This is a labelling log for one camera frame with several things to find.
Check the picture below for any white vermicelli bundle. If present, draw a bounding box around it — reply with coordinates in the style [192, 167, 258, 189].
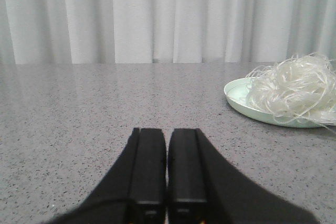
[246, 52, 335, 133]

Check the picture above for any white pleated curtain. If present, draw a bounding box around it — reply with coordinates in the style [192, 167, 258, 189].
[1, 0, 335, 64]

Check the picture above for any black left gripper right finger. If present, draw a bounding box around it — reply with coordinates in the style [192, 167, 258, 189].
[168, 129, 317, 223]

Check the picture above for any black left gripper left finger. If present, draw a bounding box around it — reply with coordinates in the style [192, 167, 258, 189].
[54, 128, 166, 223]

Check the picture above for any pale green round plate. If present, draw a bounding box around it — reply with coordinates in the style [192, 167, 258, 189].
[224, 77, 335, 128]

